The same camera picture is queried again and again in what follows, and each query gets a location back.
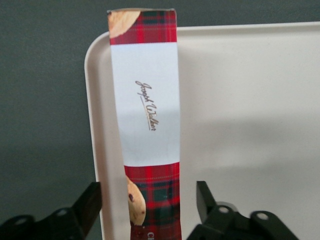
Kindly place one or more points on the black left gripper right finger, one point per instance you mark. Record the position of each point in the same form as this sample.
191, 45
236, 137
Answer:
225, 225

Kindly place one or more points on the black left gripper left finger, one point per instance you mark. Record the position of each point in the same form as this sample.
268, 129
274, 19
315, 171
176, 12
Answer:
62, 222

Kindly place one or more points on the red tartan cookie box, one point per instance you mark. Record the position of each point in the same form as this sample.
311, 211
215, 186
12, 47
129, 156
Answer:
147, 112

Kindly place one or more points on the cream plastic tray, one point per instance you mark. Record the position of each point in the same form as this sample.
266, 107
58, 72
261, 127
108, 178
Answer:
245, 112

